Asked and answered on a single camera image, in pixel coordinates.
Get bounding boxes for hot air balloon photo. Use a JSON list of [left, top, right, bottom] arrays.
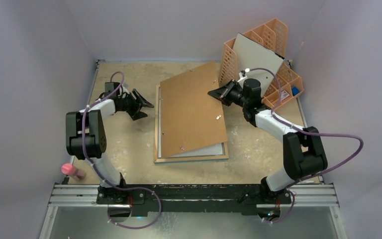
[[158, 142, 227, 158]]

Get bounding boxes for pink glue stick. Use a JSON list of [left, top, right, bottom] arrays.
[[61, 163, 86, 181]]

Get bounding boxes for brown cardboard backing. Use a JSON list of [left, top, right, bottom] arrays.
[[159, 61, 228, 157]]

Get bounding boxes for grey board in organizer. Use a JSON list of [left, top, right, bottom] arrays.
[[233, 33, 285, 96]]

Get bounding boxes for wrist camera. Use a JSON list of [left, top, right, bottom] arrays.
[[237, 68, 250, 83], [104, 82, 119, 95]]

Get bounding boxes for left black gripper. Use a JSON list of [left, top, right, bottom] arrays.
[[119, 90, 153, 120]]

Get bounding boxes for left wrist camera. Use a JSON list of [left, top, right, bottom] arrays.
[[104, 82, 119, 95]]

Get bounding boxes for blue item in organizer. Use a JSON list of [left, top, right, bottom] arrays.
[[291, 86, 300, 97]]

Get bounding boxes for blue wooden picture frame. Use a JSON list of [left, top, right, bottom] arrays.
[[154, 85, 229, 164]]

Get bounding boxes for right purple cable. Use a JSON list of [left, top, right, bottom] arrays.
[[243, 67, 365, 225]]

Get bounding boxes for red white card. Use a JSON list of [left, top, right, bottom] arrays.
[[280, 90, 290, 102]]

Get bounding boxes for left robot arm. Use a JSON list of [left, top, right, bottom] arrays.
[[65, 82, 154, 204]]

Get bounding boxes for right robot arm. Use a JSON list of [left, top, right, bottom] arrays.
[[208, 78, 328, 203]]

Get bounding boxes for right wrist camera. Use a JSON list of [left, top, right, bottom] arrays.
[[237, 68, 250, 83]]

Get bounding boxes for orange plastic desk organizer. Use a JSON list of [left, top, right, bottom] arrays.
[[218, 18, 304, 108]]

